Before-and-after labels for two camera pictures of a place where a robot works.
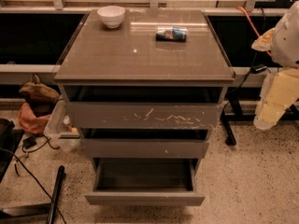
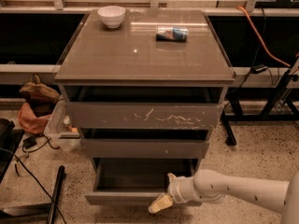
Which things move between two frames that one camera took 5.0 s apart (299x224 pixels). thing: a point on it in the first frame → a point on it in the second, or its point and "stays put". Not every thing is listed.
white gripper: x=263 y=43 → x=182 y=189
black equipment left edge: x=9 y=141 stays put
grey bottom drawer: x=145 y=181 stays put
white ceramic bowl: x=111 y=15 stays put
